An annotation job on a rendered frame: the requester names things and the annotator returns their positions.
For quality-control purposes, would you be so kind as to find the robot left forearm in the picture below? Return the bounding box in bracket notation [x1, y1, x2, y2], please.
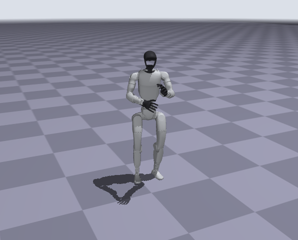
[160, 90, 175, 98]

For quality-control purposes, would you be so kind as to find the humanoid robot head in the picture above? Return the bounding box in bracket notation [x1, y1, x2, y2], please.
[143, 50, 157, 73]

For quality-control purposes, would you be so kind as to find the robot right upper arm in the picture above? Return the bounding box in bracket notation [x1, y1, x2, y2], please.
[126, 72, 140, 96]

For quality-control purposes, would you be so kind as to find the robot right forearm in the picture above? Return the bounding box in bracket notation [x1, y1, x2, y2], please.
[126, 93, 144, 105]

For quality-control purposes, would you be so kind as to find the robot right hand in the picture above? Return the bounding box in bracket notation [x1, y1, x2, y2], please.
[142, 99, 158, 113]

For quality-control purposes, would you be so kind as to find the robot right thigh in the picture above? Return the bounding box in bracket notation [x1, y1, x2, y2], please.
[131, 112, 143, 153]

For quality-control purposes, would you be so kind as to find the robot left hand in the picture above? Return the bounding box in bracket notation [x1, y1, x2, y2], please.
[156, 84, 168, 97]

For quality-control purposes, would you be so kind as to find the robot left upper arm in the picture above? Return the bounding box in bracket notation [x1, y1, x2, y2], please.
[160, 71, 173, 99]

